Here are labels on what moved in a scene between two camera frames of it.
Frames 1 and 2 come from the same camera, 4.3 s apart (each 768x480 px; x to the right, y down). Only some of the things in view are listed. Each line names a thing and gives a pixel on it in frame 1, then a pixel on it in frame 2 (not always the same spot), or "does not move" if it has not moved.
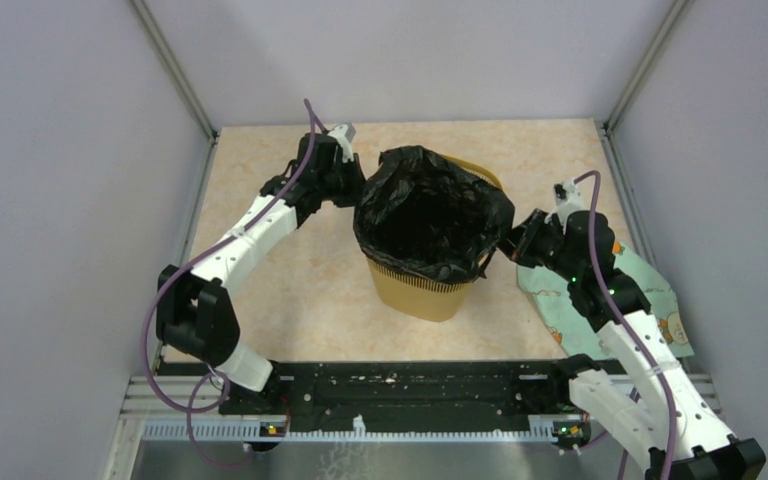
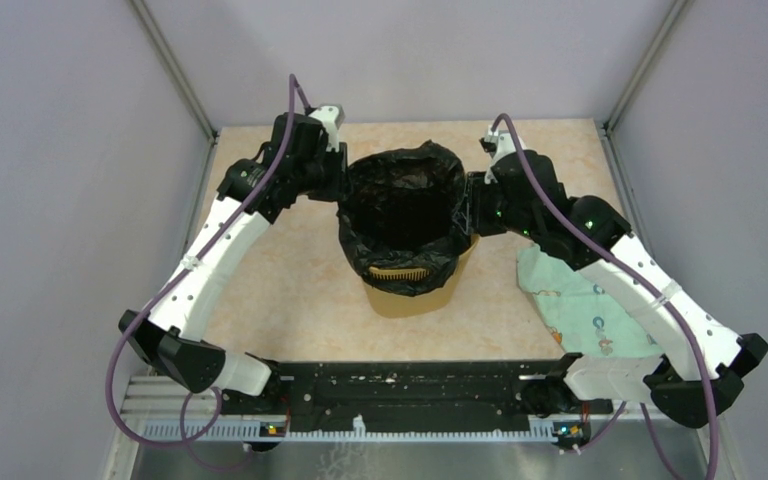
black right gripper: x=517 y=242 to x=478 y=188
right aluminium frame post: x=667 y=25 does not move
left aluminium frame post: x=174 y=68 does not move
